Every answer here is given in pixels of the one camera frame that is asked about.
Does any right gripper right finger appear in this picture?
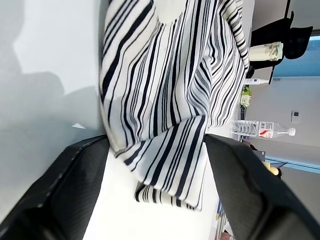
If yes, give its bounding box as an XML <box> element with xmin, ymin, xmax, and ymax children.
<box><xmin>203</xmin><ymin>133</ymin><xmax>320</xmax><ymax>240</ymax></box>

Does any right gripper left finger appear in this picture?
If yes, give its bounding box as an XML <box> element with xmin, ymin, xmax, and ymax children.
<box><xmin>0</xmin><ymin>134</ymin><xmax>111</xmax><ymax>240</ymax></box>

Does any clear plastic water bottle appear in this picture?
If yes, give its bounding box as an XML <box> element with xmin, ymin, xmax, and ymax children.
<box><xmin>231</xmin><ymin>119</ymin><xmax>297</xmax><ymax>139</ymax></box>

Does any striped T-shirt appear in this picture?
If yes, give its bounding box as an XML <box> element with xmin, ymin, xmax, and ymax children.
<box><xmin>98</xmin><ymin>0</ymin><xmax>251</xmax><ymax>212</ymax></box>

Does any black office chair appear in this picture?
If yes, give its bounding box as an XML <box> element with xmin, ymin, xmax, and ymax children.
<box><xmin>250</xmin><ymin>0</ymin><xmax>314</xmax><ymax>68</ymax></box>

